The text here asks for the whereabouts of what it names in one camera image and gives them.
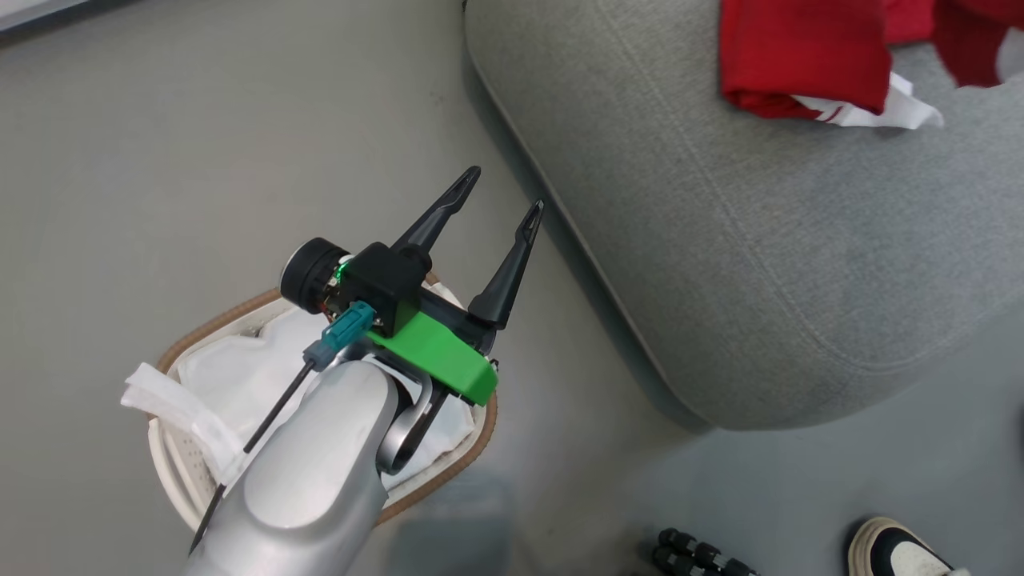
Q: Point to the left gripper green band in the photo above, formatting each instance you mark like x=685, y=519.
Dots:
x=436, y=352

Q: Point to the red and white garment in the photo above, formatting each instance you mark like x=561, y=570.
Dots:
x=800, y=56

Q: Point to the grey fabric sofa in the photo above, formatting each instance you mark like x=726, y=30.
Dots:
x=760, y=240

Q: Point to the white laundry basket brown rim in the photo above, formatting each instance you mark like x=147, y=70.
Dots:
x=448, y=464

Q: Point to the white basket liner cloth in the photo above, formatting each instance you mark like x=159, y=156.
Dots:
x=232, y=376

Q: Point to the black ribbed tube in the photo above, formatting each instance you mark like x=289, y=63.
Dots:
x=676, y=562
x=704, y=552

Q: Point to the black and white shoe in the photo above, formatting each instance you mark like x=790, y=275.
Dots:
x=896, y=552

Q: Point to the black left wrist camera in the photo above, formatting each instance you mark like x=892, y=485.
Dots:
x=376, y=276

